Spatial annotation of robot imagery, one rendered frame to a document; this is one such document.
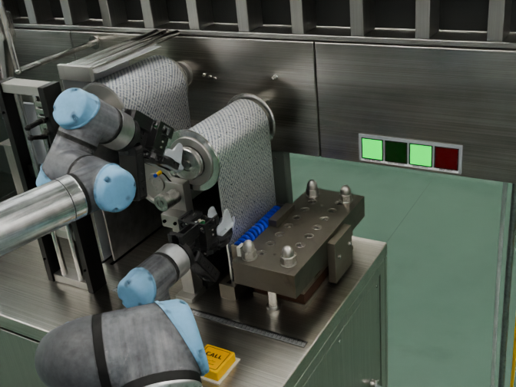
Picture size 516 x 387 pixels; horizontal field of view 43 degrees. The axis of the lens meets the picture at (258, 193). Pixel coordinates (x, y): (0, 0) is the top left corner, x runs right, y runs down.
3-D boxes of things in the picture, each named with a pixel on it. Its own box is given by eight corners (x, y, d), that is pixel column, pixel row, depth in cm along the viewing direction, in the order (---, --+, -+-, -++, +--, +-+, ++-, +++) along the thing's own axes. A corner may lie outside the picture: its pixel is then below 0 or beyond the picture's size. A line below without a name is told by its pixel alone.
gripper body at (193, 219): (220, 213, 142) (188, 239, 133) (225, 246, 146) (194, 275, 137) (192, 207, 146) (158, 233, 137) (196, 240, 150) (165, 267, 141)
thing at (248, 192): (226, 251, 155) (217, 180, 147) (274, 206, 173) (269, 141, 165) (229, 252, 155) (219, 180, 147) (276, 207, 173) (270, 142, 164)
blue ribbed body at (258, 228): (232, 254, 156) (229, 242, 154) (275, 213, 172) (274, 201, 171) (244, 257, 154) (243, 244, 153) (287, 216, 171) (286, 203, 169)
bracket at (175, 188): (174, 300, 160) (153, 188, 147) (190, 286, 165) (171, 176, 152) (191, 305, 158) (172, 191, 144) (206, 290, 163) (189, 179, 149)
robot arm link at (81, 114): (41, 122, 117) (61, 79, 117) (82, 141, 126) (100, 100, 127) (71, 134, 113) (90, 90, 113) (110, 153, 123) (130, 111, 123)
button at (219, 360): (190, 372, 137) (188, 363, 136) (209, 352, 142) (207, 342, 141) (218, 382, 133) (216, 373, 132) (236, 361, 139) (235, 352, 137)
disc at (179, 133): (170, 186, 154) (159, 127, 147) (171, 185, 154) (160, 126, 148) (223, 195, 147) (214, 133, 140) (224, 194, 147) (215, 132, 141)
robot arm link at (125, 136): (117, 146, 122) (84, 141, 126) (131, 153, 126) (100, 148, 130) (127, 108, 123) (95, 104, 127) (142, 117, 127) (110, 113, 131)
